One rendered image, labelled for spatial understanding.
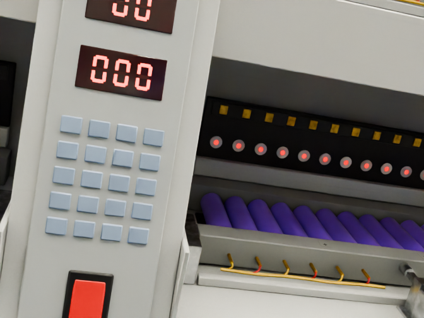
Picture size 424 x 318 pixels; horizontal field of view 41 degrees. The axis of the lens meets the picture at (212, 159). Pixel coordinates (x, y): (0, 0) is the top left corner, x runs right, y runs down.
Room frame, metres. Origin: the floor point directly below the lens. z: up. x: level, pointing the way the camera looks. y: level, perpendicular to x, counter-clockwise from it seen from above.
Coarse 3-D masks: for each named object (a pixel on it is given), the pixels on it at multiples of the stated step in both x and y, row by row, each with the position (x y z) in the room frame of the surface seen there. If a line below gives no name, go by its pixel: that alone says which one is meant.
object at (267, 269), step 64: (256, 128) 0.50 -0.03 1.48; (320, 128) 0.51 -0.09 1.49; (384, 128) 0.52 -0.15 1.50; (192, 192) 0.48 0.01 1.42; (256, 192) 0.49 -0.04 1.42; (384, 192) 0.53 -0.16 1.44; (192, 256) 0.36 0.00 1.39; (256, 256) 0.40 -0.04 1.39; (320, 256) 0.41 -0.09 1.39; (384, 256) 0.42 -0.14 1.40
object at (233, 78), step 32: (0, 32) 0.48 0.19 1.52; (32, 32) 0.49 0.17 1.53; (224, 64) 0.52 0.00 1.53; (256, 64) 0.53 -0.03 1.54; (224, 96) 0.52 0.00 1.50; (256, 96) 0.53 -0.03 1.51; (288, 96) 0.53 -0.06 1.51; (320, 96) 0.54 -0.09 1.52; (352, 96) 0.55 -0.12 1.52; (384, 96) 0.55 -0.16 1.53; (416, 96) 0.56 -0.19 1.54; (416, 128) 0.56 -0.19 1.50; (320, 192) 0.54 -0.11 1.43
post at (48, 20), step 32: (32, 64) 0.30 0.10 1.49; (192, 64) 0.31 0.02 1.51; (32, 96) 0.30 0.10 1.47; (192, 96) 0.31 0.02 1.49; (32, 128) 0.30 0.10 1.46; (192, 128) 0.32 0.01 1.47; (32, 160) 0.30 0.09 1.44; (192, 160) 0.32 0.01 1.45; (32, 192) 0.30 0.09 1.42; (160, 256) 0.31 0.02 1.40; (0, 288) 0.30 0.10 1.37; (160, 288) 0.31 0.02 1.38
